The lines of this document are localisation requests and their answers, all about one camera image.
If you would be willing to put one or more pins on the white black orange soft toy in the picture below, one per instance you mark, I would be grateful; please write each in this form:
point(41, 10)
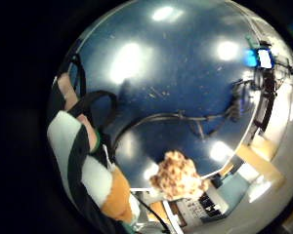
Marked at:
point(94, 175)

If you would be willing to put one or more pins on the brown fluffy soft toy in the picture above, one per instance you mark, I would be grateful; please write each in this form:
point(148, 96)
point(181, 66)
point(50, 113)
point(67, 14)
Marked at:
point(177, 175)

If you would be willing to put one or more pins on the grey device with black slots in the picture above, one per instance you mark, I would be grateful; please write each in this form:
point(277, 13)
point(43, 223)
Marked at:
point(201, 206)

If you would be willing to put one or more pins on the blue-grey cabinet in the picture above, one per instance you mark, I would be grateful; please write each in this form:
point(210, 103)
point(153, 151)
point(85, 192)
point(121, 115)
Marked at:
point(233, 190)

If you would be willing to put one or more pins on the lit monitor screen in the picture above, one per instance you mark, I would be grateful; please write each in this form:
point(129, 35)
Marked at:
point(265, 58)

